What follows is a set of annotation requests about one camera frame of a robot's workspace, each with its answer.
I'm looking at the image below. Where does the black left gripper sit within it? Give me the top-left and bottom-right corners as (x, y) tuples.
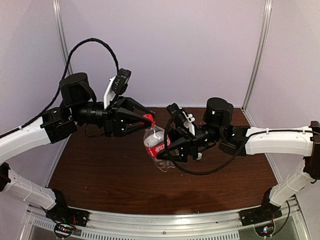
(70, 94), (155, 137)

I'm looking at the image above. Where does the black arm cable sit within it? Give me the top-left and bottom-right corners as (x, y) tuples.
(0, 37), (119, 138)
(163, 109), (251, 175)

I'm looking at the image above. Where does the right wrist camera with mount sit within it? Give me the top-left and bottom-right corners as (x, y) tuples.
(166, 103), (196, 136)

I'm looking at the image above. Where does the red-label cola bottle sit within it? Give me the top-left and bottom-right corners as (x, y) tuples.
(143, 125), (175, 173)

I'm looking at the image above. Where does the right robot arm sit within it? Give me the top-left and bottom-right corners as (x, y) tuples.
(155, 97), (320, 221)

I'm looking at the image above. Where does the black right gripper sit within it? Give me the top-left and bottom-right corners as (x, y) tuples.
(150, 123), (224, 162)

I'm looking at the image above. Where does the front aluminium rail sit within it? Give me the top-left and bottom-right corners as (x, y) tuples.
(24, 197), (308, 240)

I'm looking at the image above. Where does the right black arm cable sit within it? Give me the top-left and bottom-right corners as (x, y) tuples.
(163, 109), (251, 175)

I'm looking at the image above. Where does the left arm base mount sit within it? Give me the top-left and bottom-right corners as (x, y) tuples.
(44, 189), (90, 239)

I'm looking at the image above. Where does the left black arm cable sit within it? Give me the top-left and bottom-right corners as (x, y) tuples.
(0, 37), (119, 138)

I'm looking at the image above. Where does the aluminium frame post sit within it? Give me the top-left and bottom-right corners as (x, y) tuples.
(242, 0), (273, 112)
(52, 0), (69, 65)

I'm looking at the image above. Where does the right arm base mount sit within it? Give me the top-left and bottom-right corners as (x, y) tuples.
(239, 188), (283, 238)

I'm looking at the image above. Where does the right aluminium frame post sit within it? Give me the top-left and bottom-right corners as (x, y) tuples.
(242, 0), (273, 112)

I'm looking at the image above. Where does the red bottle cap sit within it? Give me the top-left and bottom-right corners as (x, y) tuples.
(143, 113), (156, 128)

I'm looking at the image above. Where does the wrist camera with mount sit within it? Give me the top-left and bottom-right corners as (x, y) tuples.
(103, 68), (132, 110)
(166, 103), (196, 136)

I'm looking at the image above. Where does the left aluminium frame post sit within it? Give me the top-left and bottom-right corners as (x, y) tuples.
(52, 0), (69, 65)

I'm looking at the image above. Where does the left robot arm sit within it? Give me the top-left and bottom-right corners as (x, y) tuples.
(0, 68), (155, 222)

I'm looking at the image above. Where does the white bottle cap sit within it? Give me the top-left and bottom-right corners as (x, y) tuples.
(196, 152), (202, 160)

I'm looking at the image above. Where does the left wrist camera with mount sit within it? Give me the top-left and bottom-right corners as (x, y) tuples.
(103, 68), (132, 110)

